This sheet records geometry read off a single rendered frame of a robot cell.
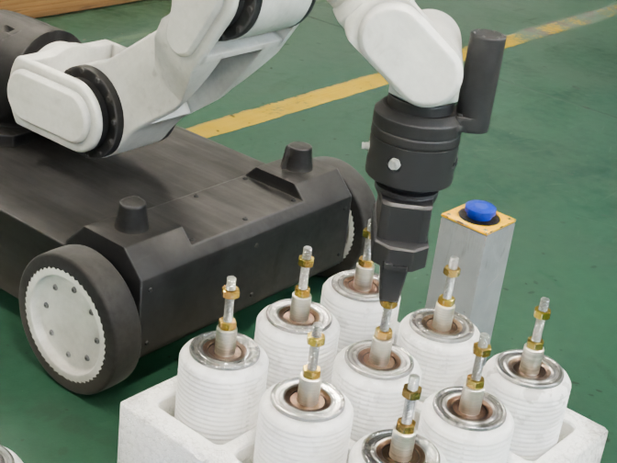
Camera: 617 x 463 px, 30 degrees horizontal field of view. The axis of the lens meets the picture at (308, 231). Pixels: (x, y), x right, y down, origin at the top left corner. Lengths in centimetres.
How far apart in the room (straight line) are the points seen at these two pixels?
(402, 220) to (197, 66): 51
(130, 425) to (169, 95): 55
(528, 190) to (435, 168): 134
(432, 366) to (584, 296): 77
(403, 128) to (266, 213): 63
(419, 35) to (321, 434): 39
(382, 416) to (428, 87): 37
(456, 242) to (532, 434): 30
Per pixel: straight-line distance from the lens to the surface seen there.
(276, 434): 115
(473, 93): 111
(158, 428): 124
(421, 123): 109
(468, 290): 148
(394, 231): 113
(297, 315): 130
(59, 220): 168
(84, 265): 150
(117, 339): 149
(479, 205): 147
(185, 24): 153
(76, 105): 173
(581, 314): 199
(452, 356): 131
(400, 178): 111
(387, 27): 105
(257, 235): 166
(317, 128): 260
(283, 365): 129
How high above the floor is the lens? 90
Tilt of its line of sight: 25 degrees down
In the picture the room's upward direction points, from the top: 7 degrees clockwise
